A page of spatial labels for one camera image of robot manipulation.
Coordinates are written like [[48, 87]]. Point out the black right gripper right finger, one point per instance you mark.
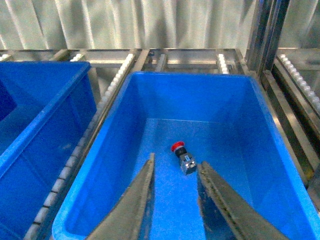
[[226, 215]]

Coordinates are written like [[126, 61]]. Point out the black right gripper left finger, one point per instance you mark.
[[131, 218]]

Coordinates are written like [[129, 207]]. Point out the red mushroom push button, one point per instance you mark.
[[187, 162]]

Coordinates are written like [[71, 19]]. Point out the blue target plastic bin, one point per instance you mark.
[[223, 120]]

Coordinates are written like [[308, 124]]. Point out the blue middle plastic bin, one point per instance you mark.
[[45, 109]]

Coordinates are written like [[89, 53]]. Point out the metal roller rack frame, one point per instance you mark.
[[119, 38]]

